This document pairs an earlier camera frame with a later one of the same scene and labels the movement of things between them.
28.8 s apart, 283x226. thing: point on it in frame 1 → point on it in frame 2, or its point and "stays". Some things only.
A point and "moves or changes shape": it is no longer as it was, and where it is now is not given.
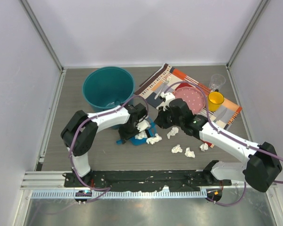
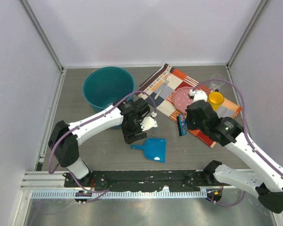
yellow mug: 215,99 stays
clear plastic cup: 217,80 stays
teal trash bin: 108,87 stays
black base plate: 176,181 stays
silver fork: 168,79 stays
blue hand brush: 153,129 moves or changes shape
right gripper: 163,118 → 191,123
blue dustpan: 152,132 → 154,149
